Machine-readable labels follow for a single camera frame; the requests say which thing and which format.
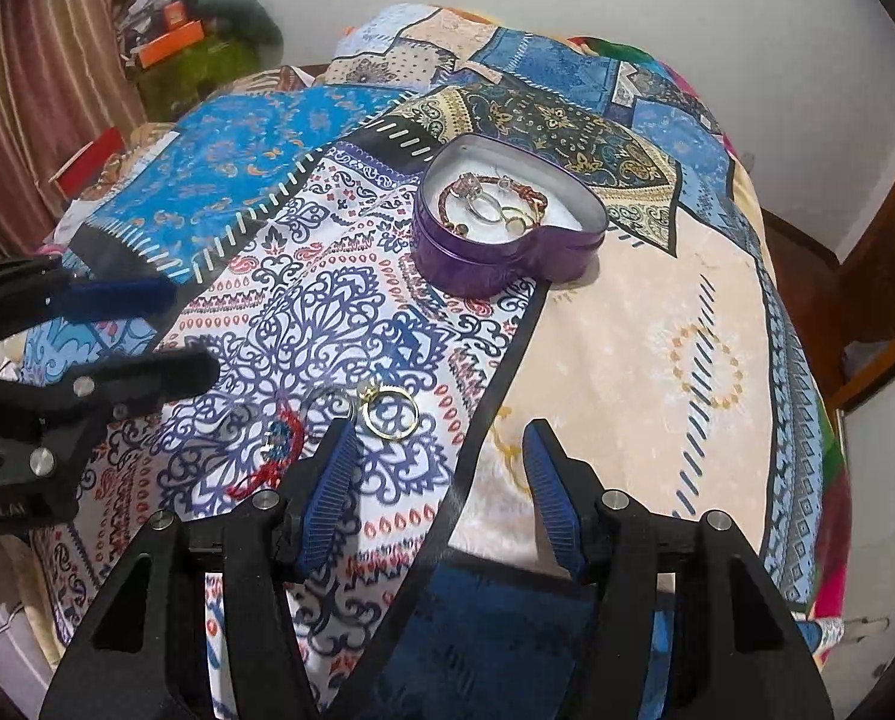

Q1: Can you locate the gold ring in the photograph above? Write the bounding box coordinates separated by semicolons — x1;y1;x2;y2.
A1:
356;380;425;442
499;205;538;239

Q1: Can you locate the red flat box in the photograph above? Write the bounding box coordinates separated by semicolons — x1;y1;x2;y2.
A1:
49;127;125;200

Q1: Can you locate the green covered side table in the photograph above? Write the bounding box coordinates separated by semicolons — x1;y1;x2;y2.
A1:
134;36;260;122

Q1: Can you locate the striped pink curtain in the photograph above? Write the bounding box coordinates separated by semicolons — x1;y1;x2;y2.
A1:
0;0;146;259

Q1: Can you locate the colourful patchwork bed quilt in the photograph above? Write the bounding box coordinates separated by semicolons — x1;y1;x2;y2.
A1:
22;5;836;718

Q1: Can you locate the orange box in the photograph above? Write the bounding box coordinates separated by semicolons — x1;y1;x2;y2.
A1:
138;21;205;70

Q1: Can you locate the dark green plush bundle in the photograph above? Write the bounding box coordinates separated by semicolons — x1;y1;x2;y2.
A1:
195;0;283;55

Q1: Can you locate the purple heart-shaped tin box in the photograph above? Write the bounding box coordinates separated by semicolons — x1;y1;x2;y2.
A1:
411;135;608;299

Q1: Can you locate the red blue beaded bracelet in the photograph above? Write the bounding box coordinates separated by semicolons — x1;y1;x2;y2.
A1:
224;403;311;503

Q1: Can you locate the silver ring on quilt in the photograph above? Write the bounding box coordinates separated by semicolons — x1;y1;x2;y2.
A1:
299;385;360;430

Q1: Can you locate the wooden door frame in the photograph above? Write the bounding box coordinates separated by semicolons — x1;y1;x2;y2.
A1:
765;182;895;411

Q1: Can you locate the silver ring in tin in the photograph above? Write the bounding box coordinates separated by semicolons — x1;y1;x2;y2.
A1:
465;190;508;226

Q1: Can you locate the gold ring in tin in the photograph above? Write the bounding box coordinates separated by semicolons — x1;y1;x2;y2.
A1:
499;205;538;239

